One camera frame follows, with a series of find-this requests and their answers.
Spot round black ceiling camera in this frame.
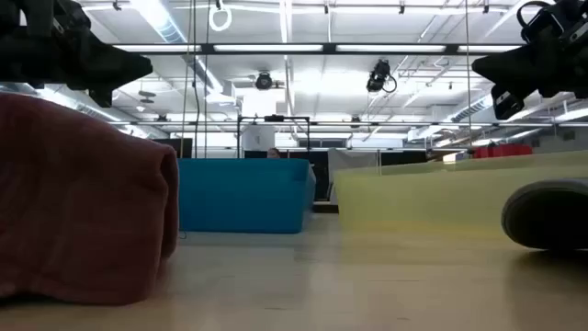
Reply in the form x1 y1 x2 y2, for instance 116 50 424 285
254 71 276 91

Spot white cable ring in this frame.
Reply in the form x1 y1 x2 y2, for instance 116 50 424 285
209 4 233 33

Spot translucent yellow plastic bin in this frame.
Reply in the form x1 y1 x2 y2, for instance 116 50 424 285
334 150 588 252

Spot black horizontal frame rail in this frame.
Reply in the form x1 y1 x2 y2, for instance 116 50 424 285
109 120 588 129

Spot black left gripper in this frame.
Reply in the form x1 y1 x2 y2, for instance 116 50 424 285
0 0 153 108

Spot thin vertical rod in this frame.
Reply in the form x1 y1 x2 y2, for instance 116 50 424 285
464 0 473 154

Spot grey felt brimmed hat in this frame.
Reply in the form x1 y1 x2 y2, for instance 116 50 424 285
500 177 588 252

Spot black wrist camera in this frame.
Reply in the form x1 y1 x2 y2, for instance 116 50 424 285
54 0 92 38
516 0 588 46

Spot maroon knit hat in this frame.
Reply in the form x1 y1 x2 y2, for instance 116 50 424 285
0 91 181 307

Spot blue plastic bin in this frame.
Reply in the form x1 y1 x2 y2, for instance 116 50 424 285
176 157 318 235

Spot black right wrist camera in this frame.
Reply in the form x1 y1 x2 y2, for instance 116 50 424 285
516 0 588 46

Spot black overhead camera with cable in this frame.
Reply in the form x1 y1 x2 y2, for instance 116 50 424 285
365 58 399 95

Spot black hanging cable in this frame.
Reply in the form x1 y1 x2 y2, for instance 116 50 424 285
189 0 203 160

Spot black monitor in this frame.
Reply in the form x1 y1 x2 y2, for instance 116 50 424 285
153 137 195 160

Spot red storage boxes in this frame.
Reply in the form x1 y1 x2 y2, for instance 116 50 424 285
472 143 535 160

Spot black crossbar with light strips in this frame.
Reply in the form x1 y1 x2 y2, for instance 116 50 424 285
109 42 526 57

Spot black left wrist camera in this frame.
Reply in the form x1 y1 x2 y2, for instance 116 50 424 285
54 0 92 38

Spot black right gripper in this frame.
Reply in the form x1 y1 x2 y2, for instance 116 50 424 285
471 27 588 121

